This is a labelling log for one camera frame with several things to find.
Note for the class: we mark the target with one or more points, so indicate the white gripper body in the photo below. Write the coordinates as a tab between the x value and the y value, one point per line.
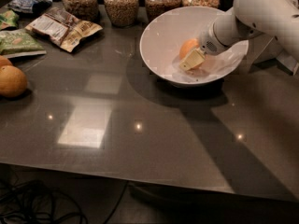
207	44

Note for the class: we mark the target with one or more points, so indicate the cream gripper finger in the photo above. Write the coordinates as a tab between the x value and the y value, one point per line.
192	59

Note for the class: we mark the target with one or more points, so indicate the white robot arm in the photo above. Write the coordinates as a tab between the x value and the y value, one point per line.
245	20

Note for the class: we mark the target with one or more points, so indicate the white ceramic bowl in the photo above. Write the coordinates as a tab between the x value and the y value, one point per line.
162	39

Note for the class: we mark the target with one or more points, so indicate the glass jar of dark grains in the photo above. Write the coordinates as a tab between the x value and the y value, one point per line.
155	8

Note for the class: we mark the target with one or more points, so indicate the glass jar of nuts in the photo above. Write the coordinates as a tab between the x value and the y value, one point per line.
122	13

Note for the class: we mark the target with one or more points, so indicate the glass jar of granola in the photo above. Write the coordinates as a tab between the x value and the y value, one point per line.
83	9

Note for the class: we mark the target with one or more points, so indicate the brown white snack bag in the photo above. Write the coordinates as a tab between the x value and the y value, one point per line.
62	28

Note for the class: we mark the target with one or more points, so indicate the blue snack bag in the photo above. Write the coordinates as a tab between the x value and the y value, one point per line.
29	6

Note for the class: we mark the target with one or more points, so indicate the green snack bag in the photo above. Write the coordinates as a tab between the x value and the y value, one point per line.
19	43

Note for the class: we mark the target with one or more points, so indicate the large orange on table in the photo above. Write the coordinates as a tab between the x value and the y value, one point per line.
13	82

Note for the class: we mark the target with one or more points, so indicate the small green snack packet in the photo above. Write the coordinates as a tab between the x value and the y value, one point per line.
9	20

